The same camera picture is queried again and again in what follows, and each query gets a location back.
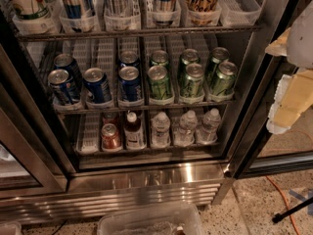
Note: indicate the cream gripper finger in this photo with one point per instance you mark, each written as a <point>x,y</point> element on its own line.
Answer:
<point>293,96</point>
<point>279,46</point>

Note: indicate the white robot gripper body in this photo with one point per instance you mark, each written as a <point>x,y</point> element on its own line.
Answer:
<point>301,39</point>

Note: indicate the gold brown tall can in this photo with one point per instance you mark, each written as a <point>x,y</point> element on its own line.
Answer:
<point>202,12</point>

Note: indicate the clear water bottle middle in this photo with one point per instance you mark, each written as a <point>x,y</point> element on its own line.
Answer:
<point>184,135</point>

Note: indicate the clear water bottle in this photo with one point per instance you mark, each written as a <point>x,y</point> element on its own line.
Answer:
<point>184,135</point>
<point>160,130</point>
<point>207,130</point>

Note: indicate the blue silver energy can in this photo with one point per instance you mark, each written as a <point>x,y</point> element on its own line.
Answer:
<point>163,11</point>

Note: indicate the blue pepsi can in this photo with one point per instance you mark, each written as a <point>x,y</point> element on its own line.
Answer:
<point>130,84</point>
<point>129,59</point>
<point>64,87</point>
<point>69,63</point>

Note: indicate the stainless steel fridge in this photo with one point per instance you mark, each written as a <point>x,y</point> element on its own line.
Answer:
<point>58,183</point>

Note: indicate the red soda can rear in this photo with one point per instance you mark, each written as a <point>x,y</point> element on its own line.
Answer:
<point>110,117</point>

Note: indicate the red soda can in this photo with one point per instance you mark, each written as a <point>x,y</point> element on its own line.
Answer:
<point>110,138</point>
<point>110,117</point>

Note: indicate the red soda can front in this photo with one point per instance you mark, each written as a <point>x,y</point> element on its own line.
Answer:
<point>110,138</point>

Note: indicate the blue pepsi can rear left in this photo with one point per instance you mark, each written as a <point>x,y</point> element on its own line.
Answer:
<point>69,63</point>

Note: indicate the blue pepsi can front left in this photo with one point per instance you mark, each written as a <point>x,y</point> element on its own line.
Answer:
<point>64,87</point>

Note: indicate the white green tall can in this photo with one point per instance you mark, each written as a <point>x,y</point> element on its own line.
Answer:
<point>30,9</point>

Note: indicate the empty white tray top right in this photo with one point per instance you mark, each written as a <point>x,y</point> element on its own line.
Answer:
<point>239,12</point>

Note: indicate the empty white tray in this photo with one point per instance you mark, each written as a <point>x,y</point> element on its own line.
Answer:
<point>88,138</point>
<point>239,12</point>

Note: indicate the clear water bottle right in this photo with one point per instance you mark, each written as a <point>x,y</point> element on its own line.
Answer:
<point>207,130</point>

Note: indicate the black tripod leg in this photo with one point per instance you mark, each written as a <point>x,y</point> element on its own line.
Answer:
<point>280,216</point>

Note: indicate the clear water bottle left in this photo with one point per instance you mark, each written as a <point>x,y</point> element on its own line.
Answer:
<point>160,130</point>

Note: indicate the brown drink bottle white cap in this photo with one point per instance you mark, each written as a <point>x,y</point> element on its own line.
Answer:
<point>133,132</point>

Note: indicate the clear plastic bin on floor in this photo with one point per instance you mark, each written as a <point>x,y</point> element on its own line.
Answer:
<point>160,219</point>

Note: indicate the empty white tray bottom left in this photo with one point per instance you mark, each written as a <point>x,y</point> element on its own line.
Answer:
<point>88,138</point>

